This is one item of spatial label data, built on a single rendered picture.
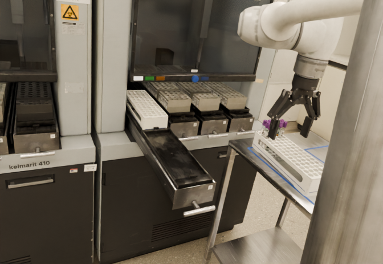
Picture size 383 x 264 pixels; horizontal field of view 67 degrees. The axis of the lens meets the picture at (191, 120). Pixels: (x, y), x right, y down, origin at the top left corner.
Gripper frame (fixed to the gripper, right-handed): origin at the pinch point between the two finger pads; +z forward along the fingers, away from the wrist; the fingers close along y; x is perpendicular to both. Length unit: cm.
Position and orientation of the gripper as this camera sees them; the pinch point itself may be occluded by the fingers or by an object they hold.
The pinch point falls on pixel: (288, 134)
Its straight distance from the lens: 102.3
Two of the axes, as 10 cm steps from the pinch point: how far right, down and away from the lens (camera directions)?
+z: -1.4, 9.0, 4.0
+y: 9.2, -0.2, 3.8
